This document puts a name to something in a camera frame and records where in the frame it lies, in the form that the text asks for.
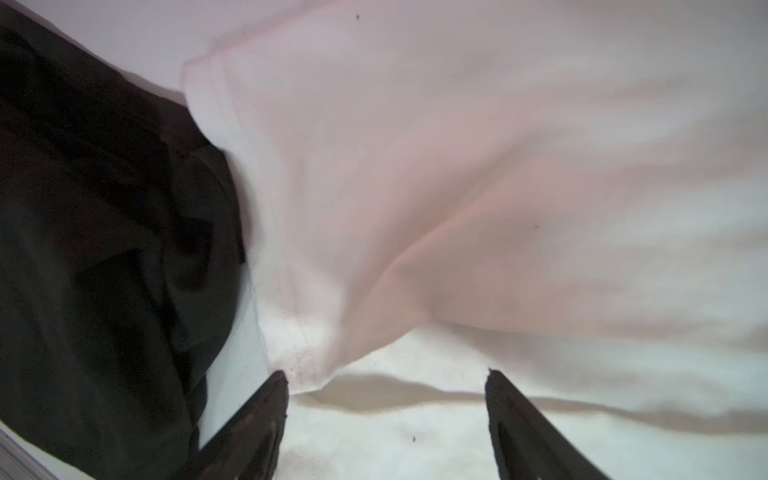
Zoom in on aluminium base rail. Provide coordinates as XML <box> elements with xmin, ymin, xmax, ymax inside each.
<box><xmin>1</xmin><ymin>427</ymin><xmax>58</xmax><ymax>480</ymax></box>

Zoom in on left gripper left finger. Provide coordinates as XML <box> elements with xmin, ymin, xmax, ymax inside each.
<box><xmin>170</xmin><ymin>371</ymin><xmax>289</xmax><ymax>480</ymax></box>

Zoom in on folded black t shirt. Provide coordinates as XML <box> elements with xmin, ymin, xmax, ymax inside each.
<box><xmin>1</xmin><ymin>7</ymin><xmax>244</xmax><ymax>479</ymax></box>

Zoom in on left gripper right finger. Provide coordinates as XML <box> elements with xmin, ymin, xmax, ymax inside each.
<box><xmin>485</xmin><ymin>370</ymin><xmax>608</xmax><ymax>480</ymax></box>

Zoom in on white t shirt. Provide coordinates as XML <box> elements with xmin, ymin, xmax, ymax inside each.
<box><xmin>182</xmin><ymin>1</ymin><xmax>767</xmax><ymax>479</ymax></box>

